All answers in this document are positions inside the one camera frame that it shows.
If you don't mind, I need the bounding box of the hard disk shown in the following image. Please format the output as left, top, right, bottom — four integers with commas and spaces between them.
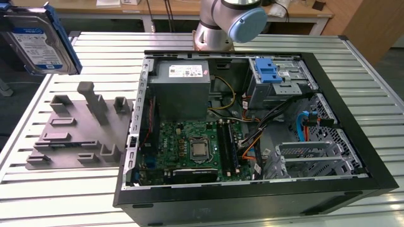
0, 1, 83, 76

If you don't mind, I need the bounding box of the blue plastic drive latch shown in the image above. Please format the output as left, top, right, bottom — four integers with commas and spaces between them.
255, 58, 284, 84

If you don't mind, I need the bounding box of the green motherboard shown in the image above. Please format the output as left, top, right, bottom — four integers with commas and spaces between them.
139, 119, 253, 184

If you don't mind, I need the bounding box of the grey power supply unit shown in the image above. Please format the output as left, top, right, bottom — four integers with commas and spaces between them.
147, 59, 212, 122

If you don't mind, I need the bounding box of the dark RAM stick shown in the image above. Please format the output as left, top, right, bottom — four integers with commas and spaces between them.
225, 119, 243, 171

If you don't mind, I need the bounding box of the wooden desk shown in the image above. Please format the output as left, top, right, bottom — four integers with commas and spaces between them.
52, 0, 335, 33

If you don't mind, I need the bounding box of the yellow black wire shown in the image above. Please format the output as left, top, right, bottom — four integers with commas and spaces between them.
209, 75, 237, 111

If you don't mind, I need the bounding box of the grey metal stand foot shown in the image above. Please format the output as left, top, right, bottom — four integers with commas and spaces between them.
0, 77, 13, 97

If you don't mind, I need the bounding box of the grey parts rack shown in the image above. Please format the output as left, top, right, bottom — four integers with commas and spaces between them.
25, 81, 133, 171

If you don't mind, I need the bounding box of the black cable bundle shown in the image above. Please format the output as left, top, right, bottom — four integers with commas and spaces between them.
244, 92, 316, 177

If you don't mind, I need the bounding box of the grey disk bay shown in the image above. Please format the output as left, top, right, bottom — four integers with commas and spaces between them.
273, 140, 364, 180

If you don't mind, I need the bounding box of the CPU socket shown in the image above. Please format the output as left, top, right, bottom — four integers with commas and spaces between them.
188, 136, 213, 166

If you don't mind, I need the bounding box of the red orange yellow power wire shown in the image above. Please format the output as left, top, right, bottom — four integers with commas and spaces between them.
241, 113, 336, 164

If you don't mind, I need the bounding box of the black graphics card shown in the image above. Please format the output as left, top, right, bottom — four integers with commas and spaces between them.
168, 166, 219, 185

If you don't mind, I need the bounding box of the silver CPU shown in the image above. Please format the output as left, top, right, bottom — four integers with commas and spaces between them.
191, 142, 208, 157

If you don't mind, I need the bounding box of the brown wooden cabinet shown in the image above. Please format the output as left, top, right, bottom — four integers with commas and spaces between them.
321, 0, 404, 64

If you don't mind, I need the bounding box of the black open PC case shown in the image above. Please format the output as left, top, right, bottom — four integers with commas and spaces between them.
112, 49, 399, 227

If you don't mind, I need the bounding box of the blue data wire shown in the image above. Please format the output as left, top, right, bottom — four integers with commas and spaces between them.
296, 110, 317, 143

